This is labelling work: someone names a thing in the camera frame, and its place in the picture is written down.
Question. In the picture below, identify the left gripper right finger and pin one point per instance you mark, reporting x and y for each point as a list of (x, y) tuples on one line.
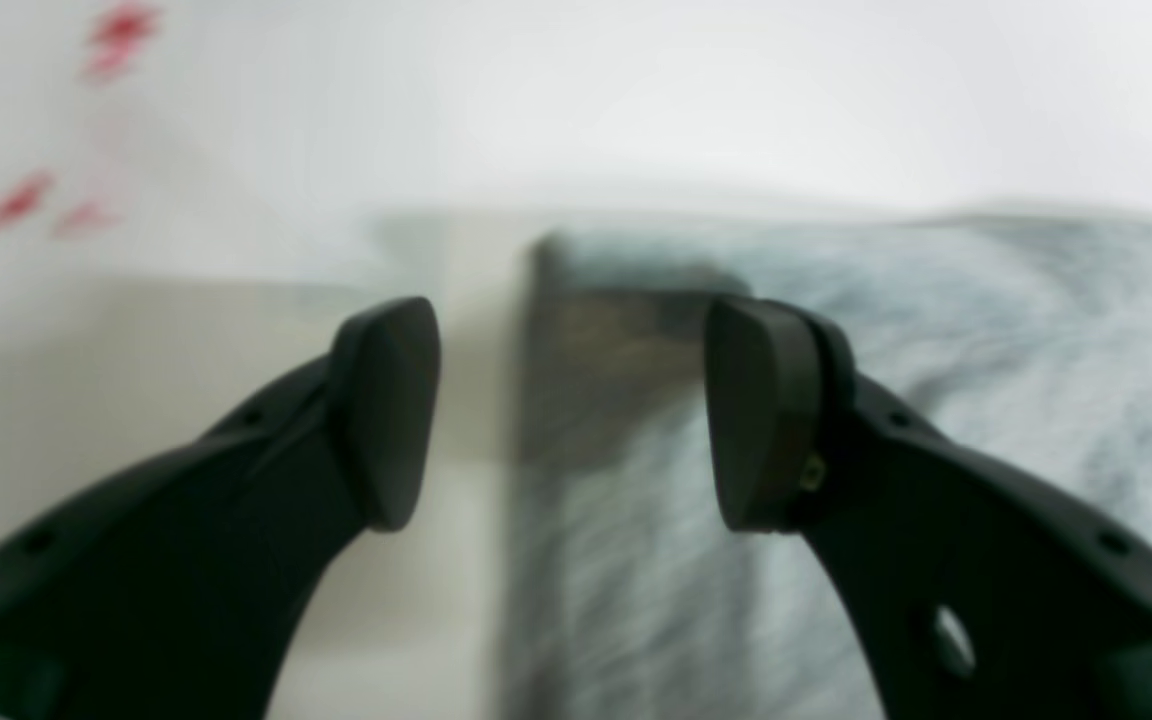
[(977, 591)]

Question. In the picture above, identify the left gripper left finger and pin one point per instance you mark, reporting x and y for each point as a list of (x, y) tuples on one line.
[(173, 588)]

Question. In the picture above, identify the grey t-shirt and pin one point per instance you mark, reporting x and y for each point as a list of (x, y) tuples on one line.
[(1027, 339)]

